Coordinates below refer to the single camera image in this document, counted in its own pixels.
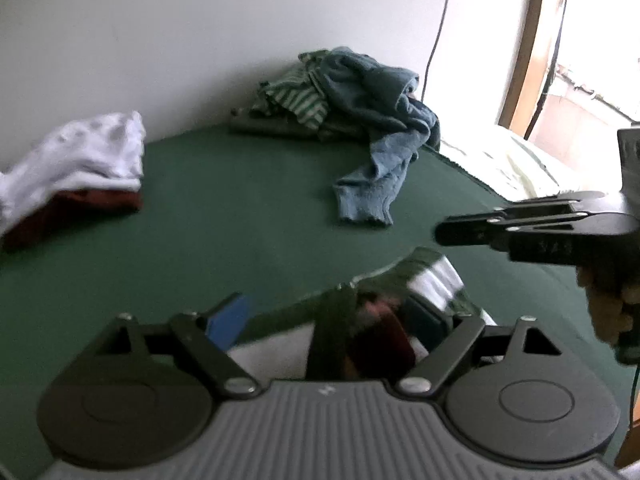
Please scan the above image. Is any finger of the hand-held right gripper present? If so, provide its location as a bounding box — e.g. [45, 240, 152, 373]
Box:
[434, 212, 636, 247]
[492, 191, 608, 218]

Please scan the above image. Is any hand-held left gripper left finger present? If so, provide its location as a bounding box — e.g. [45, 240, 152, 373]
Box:
[75, 292, 261, 401]

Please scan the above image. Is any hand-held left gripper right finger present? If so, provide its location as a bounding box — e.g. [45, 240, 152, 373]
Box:
[395, 316, 581, 401]

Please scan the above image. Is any green white striped jacket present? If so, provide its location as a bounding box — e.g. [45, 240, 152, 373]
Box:
[232, 246, 498, 386]

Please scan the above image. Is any person's right hand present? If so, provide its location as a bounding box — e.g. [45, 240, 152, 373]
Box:
[577, 267, 640, 347]

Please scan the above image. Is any green blanket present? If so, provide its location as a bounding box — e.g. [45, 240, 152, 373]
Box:
[0, 127, 640, 466]

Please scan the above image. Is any blue towel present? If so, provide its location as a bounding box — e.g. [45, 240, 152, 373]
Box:
[317, 46, 442, 226]

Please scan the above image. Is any dark red folded cloth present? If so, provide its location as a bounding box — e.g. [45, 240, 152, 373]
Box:
[2, 187, 143, 251]

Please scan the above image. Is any olive grey garment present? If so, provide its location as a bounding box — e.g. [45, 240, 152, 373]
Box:
[229, 110, 371, 142]

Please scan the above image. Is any white folded cloth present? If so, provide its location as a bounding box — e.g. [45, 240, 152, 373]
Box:
[0, 110, 147, 236]

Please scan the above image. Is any black cable by door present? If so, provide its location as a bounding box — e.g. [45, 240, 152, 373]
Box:
[522, 0, 573, 141]

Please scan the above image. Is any wooden door frame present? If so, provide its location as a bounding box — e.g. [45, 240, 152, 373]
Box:
[497, 0, 551, 131]

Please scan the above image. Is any grey wall cable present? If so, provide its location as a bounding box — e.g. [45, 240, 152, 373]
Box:
[420, 0, 460, 106]

